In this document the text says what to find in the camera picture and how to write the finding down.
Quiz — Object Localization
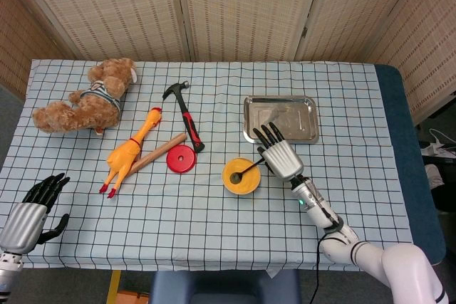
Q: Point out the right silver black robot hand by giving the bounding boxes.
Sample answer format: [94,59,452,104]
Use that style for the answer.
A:
[252,121,305,180]

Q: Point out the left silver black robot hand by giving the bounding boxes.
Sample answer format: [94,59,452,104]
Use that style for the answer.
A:
[0,172,71,253]

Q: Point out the dark metal spoon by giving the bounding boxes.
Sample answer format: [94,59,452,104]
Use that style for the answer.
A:
[229,159,266,183]

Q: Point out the yellow bowl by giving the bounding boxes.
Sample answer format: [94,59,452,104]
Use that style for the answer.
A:
[222,157,261,196]

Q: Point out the stainless steel tray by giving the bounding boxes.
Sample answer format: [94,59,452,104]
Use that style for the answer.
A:
[243,95,320,145]

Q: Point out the light blue checkered tablecloth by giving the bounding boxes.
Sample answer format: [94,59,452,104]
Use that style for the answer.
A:
[0,58,416,272]

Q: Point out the black red claw hammer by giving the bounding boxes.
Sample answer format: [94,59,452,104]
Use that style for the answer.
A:
[162,82,205,154]

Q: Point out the red plastic disc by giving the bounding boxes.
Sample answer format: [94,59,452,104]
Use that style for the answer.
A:
[165,144,197,174]

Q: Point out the yellow rubber chicken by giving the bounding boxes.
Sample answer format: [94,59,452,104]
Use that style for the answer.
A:
[98,106,163,199]

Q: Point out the wooden rolling stick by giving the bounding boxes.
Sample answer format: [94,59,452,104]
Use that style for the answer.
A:
[130,132,188,177]

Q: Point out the brown teddy bear plush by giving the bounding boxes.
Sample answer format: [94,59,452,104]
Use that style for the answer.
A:
[32,57,139,137]

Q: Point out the orange box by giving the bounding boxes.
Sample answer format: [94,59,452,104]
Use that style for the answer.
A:
[116,290,150,304]

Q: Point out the blue padded chair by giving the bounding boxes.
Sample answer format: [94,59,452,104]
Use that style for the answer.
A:
[148,268,302,304]

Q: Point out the white crumpled bag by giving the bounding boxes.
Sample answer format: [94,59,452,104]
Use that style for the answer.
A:
[425,164,446,189]

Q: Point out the woven folding screen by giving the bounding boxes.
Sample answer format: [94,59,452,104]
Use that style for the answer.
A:
[0,0,456,127]

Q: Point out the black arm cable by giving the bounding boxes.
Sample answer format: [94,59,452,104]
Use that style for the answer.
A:
[309,227,339,304]

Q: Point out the white cables and papers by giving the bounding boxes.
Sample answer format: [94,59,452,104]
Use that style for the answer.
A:
[422,128,456,158]

